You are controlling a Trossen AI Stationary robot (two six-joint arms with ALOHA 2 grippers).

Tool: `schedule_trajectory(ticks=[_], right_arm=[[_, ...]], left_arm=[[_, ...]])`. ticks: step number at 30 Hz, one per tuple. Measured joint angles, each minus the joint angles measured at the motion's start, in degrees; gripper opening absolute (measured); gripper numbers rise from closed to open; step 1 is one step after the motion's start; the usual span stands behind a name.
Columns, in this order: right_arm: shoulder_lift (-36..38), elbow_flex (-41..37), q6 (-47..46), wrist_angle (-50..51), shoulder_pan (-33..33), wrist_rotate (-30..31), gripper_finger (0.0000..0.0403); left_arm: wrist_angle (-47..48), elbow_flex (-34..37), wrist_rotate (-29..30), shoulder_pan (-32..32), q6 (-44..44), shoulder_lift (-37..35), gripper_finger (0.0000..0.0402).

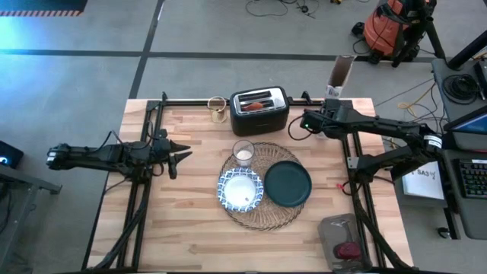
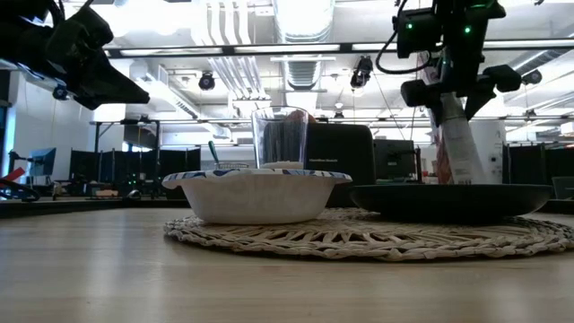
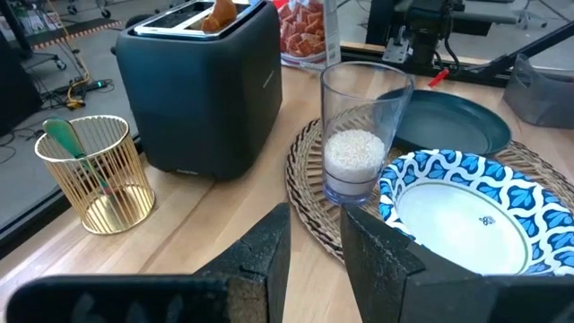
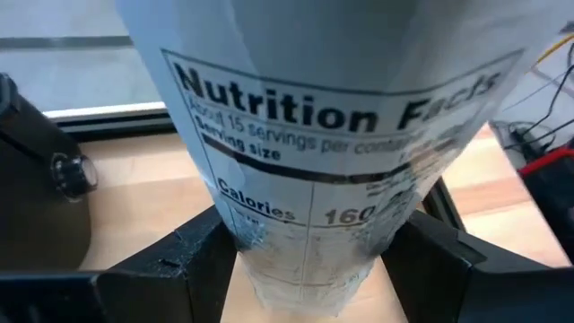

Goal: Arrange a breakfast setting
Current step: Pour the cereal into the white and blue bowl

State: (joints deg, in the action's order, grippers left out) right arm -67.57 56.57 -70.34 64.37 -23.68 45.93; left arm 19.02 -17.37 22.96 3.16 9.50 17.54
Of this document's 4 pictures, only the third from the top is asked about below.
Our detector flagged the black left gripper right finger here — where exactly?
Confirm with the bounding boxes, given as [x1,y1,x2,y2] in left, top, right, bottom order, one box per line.
[339,205,574,323]

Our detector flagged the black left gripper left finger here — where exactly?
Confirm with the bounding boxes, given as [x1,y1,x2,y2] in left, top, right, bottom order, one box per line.
[6,202,291,323]

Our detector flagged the blue white patterned paper bowl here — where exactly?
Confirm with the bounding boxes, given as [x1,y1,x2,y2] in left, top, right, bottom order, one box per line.
[378,149,574,277]

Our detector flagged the clear glass with white rice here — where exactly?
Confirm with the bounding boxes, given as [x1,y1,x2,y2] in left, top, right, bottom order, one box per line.
[319,61,414,206]

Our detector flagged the dark teal plate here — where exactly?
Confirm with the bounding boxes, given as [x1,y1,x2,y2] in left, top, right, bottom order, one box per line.
[378,89,512,157]

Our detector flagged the grey plastic bin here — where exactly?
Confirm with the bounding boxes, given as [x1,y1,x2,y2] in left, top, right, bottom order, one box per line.
[502,53,574,130]

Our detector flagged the green handled spoon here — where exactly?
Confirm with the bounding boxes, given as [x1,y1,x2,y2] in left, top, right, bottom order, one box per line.
[42,117,113,195]

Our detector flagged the red white cereal box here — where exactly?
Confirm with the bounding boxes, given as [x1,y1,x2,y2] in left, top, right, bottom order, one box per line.
[273,0,342,71]

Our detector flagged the brown bagel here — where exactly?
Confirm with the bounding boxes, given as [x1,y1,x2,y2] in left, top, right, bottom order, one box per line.
[200,0,238,33]

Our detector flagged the round woven straw placemat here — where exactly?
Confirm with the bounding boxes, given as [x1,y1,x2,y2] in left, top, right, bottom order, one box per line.
[285,117,574,266]

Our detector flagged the black two-slot toaster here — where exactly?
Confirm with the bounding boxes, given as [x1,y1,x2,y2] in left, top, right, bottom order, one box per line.
[115,0,283,180]

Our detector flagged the red clip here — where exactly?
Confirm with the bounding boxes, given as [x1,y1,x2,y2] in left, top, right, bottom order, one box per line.
[428,68,450,89]

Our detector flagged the black power strip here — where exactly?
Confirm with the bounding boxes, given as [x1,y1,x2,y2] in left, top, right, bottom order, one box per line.
[66,78,111,95]

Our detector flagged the black mat with striped edge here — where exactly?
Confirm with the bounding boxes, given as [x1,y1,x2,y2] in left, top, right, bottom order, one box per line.
[30,18,125,50]

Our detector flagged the gold wire utensil holder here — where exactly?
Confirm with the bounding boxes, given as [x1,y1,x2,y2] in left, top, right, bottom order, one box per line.
[34,115,156,236]

